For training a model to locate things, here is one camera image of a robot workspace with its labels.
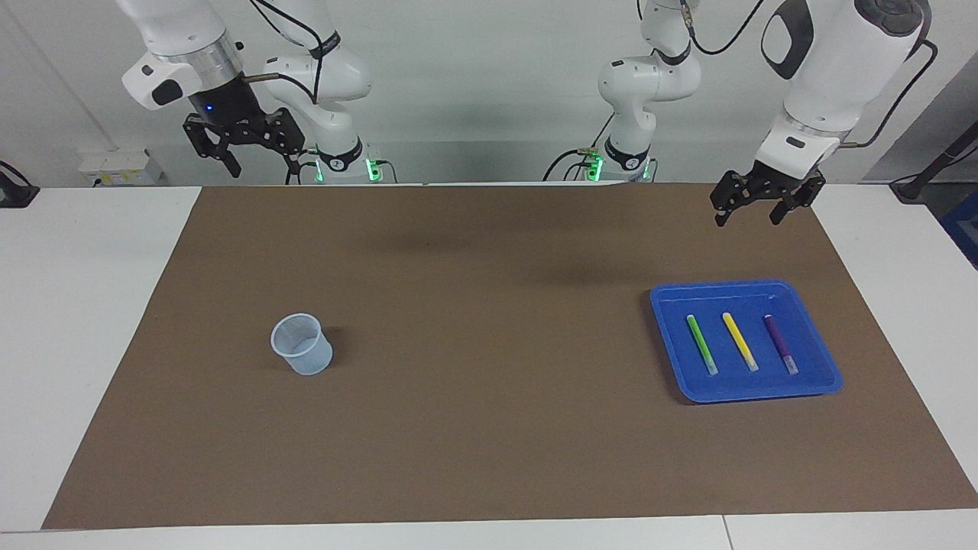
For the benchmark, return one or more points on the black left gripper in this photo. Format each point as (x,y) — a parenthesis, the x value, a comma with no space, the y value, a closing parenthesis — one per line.
(775,183)

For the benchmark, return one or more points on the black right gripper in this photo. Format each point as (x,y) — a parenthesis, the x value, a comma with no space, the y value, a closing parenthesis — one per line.
(233,111)

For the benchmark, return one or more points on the yellow marker pen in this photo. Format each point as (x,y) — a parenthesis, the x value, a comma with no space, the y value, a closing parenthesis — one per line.
(739,341)

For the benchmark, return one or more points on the purple marker pen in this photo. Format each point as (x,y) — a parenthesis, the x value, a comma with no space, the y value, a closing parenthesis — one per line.
(780,343)

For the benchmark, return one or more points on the green marker pen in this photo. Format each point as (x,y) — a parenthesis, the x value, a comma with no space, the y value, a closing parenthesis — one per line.
(701,344)

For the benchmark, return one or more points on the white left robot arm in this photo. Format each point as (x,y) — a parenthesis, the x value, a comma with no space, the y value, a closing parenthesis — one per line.
(821,84)

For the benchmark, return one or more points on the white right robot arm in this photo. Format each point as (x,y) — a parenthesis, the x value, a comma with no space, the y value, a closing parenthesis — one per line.
(325,76)

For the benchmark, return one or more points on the black stand pole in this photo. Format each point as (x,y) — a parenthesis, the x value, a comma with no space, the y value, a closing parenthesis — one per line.
(936,164)

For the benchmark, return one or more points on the blue plastic tray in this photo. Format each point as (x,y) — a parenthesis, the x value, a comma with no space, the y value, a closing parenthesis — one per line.
(737,384)

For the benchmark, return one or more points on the blue crate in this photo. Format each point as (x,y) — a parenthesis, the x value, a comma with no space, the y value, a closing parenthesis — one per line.
(964,229)

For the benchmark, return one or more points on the translucent plastic cup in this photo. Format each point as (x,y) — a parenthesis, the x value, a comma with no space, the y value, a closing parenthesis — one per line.
(304,353)

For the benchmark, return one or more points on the black table clamp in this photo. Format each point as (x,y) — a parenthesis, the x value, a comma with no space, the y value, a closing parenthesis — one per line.
(14,195)

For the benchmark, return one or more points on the brown table mat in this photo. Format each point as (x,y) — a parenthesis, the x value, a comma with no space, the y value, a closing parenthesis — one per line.
(489,428)

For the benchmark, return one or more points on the white wall power strip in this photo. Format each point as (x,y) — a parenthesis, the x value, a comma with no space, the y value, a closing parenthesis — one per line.
(118,166)

